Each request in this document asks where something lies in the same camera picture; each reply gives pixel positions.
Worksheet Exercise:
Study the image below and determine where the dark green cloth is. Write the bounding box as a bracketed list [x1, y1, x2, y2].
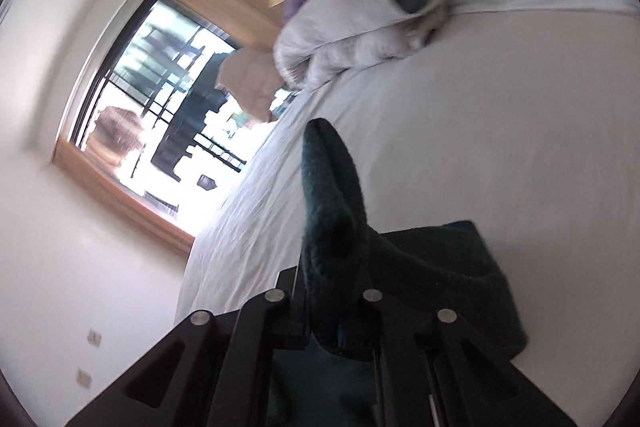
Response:
[270, 118, 530, 427]

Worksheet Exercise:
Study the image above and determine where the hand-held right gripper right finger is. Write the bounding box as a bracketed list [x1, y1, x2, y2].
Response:
[345, 288, 577, 427]

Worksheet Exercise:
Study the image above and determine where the white bed sheet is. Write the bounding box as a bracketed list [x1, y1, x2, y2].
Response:
[175, 0, 640, 408]

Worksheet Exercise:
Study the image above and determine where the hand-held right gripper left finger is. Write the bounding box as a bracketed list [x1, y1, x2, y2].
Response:
[65, 267, 312, 427]

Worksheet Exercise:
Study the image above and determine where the beige cloth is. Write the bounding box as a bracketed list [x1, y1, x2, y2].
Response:
[217, 47, 282, 124]

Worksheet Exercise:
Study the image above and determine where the hanging dark garment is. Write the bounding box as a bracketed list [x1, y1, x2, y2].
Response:
[152, 52, 237, 184]

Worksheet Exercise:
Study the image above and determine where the wood framed window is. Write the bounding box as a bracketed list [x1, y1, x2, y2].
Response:
[52, 0, 301, 253]

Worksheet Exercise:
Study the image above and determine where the hanging brown patterned garment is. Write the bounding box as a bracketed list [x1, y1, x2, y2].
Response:
[95, 106, 147, 158]

